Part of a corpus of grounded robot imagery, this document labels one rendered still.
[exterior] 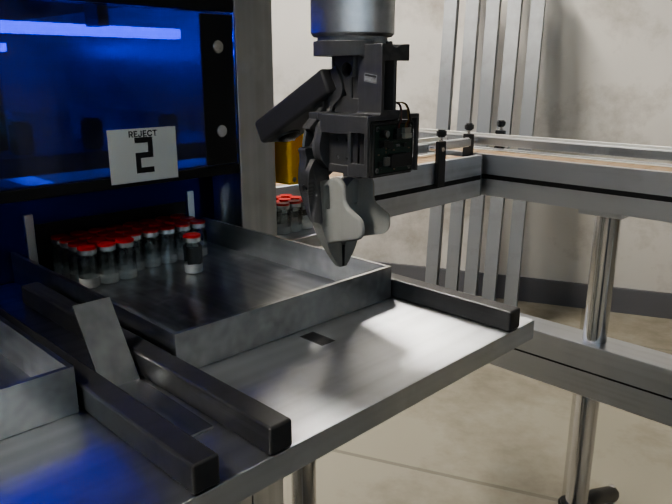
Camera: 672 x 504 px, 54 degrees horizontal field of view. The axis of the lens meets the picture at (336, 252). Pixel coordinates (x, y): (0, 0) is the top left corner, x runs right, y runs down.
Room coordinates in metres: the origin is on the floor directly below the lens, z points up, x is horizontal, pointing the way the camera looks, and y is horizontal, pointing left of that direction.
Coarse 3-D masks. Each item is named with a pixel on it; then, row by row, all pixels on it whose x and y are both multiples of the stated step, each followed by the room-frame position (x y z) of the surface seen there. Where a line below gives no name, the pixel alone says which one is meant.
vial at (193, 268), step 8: (184, 240) 0.74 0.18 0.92; (192, 240) 0.74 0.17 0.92; (200, 240) 0.74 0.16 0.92; (184, 248) 0.74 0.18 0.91; (192, 248) 0.74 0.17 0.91; (200, 248) 0.74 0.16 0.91; (184, 256) 0.74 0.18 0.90; (192, 256) 0.73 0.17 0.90; (200, 256) 0.74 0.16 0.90; (184, 264) 0.74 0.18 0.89; (192, 264) 0.73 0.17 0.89; (200, 264) 0.74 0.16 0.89; (192, 272) 0.73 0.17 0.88; (200, 272) 0.74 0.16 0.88
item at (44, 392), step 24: (0, 336) 0.51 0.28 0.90; (24, 336) 0.47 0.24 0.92; (0, 360) 0.50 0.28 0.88; (24, 360) 0.47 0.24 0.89; (48, 360) 0.44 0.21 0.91; (0, 384) 0.45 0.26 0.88; (24, 384) 0.39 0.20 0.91; (48, 384) 0.40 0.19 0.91; (72, 384) 0.42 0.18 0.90; (0, 408) 0.38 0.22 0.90; (24, 408) 0.39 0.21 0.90; (48, 408) 0.40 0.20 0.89; (72, 408) 0.41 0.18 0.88; (0, 432) 0.38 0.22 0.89
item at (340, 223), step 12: (324, 180) 0.61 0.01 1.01; (336, 180) 0.60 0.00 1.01; (324, 192) 0.61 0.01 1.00; (336, 192) 0.60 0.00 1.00; (324, 204) 0.61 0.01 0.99; (336, 204) 0.60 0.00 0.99; (348, 204) 0.60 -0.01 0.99; (324, 216) 0.61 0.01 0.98; (336, 216) 0.60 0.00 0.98; (348, 216) 0.59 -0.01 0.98; (324, 228) 0.61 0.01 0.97; (336, 228) 0.60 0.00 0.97; (348, 228) 0.59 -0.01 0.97; (360, 228) 0.58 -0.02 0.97; (324, 240) 0.61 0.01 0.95; (336, 240) 0.61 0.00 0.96; (348, 240) 0.59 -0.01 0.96; (336, 252) 0.62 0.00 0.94; (336, 264) 0.62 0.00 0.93
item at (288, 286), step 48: (240, 240) 0.83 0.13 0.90; (288, 240) 0.77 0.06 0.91; (96, 288) 0.68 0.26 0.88; (144, 288) 0.68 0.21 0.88; (192, 288) 0.68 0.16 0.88; (240, 288) 0.68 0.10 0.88; (288, 288) 0.68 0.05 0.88; (336, 288) 0.60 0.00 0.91; (384, 288) 0.65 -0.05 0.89; (144, 336) 0.51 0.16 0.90; (192, 336) 0.48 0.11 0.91; (240, 336) 0.52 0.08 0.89
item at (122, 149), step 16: (144, 128) 0.75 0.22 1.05; (160, 128) 0.76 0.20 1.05; (112, 144) 0.72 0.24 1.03; (128, 144) 0.73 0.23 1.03; (144, 144) 0.75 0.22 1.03; (160, 144) 0.76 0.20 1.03; (112, 160) 0.72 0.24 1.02; (128, 160) 0.73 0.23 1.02; (144, 160) 0.75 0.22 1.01; (160, 160) 0.76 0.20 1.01; (176, 160) 0.78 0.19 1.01; (112, 176) 0.72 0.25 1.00; (128, 176) 0.73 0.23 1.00; (144, 176) 0.75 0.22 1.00; (160, 176) 0.76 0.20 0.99; (176, 176) 0.78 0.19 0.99
